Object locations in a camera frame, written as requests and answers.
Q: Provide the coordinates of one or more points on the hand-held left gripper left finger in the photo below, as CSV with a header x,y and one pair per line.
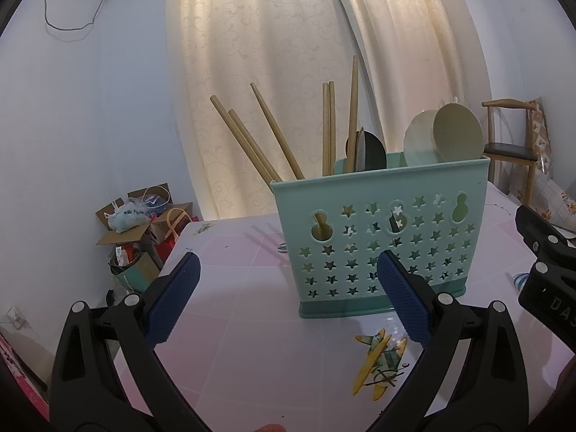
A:
x,y
173,297

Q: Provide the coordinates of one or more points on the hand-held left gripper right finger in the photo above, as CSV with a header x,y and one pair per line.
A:
x,y
405,297

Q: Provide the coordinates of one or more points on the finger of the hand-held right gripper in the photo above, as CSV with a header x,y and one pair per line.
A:
x,y
540,229

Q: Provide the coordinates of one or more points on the cream plastic rice spoon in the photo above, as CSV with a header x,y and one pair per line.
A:
x,y
459,132

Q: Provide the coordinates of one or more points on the green plastic utensil holder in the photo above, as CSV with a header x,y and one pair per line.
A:
x,y
292,207

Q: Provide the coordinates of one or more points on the white plastic ladle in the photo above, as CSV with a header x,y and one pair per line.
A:
x,y
418,144

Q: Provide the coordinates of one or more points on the bundle of wooden chopsticks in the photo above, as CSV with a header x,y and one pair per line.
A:
x,y
326,126

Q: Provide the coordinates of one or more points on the person's left hand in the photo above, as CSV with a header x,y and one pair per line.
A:
x,y
270,428

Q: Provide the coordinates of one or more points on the floral patterned sheet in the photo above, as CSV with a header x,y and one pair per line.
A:
x,y
558,198

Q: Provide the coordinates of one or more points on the red paper bag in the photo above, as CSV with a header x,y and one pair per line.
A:
x,y
168,247

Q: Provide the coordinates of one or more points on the cardboard box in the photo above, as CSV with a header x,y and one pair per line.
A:
x,y
121,236

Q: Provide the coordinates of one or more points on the wooden chair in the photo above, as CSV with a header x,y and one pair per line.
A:
x,y
508,150

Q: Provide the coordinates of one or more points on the pale plastic bag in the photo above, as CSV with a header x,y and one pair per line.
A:
x,y
128,218

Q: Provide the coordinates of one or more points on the blue plastic bag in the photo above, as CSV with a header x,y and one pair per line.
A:
x,y
153,202

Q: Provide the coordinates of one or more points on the floral patterned roll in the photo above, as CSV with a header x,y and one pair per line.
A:
x,y
540,130

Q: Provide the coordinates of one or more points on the pink printed cloth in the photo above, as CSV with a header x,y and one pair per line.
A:
x,y
13,369

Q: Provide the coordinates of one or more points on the cream patterned curtain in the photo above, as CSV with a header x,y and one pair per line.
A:
x,y
247,45
414,54

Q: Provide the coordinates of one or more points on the white wall socket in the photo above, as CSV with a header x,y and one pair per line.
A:
x,y
17,318

